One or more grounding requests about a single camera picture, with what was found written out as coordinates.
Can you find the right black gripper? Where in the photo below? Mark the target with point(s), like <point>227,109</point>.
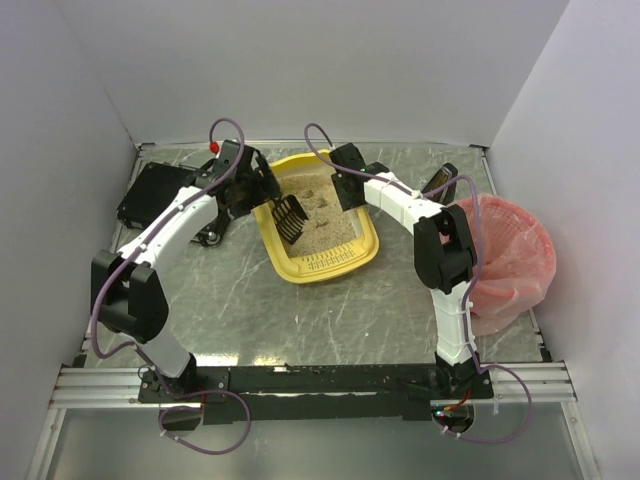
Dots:
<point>347,187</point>

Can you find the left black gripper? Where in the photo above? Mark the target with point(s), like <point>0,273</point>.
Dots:
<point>267,182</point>

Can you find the black litter scoop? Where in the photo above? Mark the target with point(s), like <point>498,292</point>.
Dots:
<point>289,218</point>

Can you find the yellow litter box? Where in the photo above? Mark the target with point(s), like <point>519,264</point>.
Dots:
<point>327,264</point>

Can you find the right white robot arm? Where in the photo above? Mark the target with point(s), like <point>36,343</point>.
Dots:
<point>443,247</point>

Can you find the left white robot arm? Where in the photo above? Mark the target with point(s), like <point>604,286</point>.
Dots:
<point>127,295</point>

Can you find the cat litter pellets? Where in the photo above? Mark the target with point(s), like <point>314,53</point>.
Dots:
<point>328,225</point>

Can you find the black flat box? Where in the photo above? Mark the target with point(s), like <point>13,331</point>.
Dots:
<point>158,184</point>

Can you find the black metronome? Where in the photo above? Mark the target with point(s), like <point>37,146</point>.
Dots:
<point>435,189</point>

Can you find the red basket with bag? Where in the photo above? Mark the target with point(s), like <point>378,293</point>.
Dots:
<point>519,264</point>

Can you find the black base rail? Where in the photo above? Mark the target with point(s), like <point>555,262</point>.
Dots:
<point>314,392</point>

